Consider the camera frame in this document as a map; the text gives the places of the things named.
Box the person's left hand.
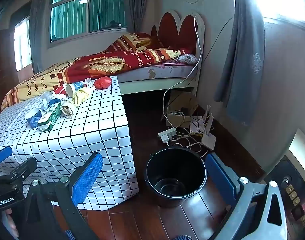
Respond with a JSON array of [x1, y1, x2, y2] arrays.
[[4, 208, 19, 238]]

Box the white charging cable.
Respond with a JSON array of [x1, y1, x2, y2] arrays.
[[162, 14, 203, 128]]

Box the white router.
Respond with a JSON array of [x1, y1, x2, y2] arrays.
[[200, 105, 217, 151]]

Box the grey patterned curtain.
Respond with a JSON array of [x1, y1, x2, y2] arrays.
[[214, 0, 266, 128]]

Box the bright doorway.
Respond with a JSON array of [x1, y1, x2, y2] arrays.
[[14, 17, 31, 72]]

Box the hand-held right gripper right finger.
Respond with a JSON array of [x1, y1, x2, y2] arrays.
[[205, 152, 293, 240]]

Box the bed with red blanket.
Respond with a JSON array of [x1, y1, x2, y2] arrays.
[[1, 32, 199, 110]]

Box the dark cabinet gold buttons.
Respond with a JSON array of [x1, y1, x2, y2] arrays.
[[280, 155, 305, 230]]

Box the white bed frame red headboard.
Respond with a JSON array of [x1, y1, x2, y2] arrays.
[[117, 9, 205, 100]]

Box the white power strip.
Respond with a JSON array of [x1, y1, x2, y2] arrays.
[[157, 128, 177, 143]]

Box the brown wooden door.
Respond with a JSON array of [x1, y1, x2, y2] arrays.
[[0, 29, 20, 105]]

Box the white side table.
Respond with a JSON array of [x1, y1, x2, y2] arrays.
[[288, 128, 305, 161]]

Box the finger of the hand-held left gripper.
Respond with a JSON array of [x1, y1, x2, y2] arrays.
[[0, 157, 38, 184], [0, 146, 13, 165]]

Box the thin black cable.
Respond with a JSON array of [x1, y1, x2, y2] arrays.
[[202, 17, 233, 61]]

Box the red paper cup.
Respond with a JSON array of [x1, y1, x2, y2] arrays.
[[53, 84, 68, 97]]

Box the green white carton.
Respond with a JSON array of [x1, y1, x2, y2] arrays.
[[37, 102, 61, 132]]

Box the red plastic bag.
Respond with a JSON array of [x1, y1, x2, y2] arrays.
[[94, 76, 112, 90]]

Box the blue patterned paper cup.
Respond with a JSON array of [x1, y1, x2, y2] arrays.
[[66, 81, 86, 98]]

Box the white paper sheet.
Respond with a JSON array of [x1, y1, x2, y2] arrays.
[[190, 116, 205, 135]]

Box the clear plastic bag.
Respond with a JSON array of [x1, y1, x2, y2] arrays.
[[41, 91, 55, 103]]

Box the black plastic bucket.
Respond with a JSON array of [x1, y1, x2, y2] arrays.
[[145, 147, 208, 208]]

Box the yellow wrapper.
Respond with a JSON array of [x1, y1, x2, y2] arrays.
[[72, 88, 94, 105]]

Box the grey window curtain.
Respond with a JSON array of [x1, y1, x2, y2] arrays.
[[127, 0, 153, 32], [30, 0, 56, 73]]

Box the cardboard box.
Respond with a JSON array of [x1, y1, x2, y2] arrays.
[[166, 91, 199, 132]]

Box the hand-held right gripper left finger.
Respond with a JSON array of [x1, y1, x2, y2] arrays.
[[25, 152, 103, 240]]

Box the large sliding window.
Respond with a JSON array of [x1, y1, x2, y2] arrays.
[[49, 0, 129, 43]]

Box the table with checkered tablecloth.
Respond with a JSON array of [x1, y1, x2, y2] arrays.
[[0, 75, 140, 212]]

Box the grey floral pillow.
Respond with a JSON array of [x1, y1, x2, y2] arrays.
[[171, 54, 199, 65]]

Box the grey floral mattress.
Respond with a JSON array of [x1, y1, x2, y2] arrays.
[[117, 64, 200, 81]]

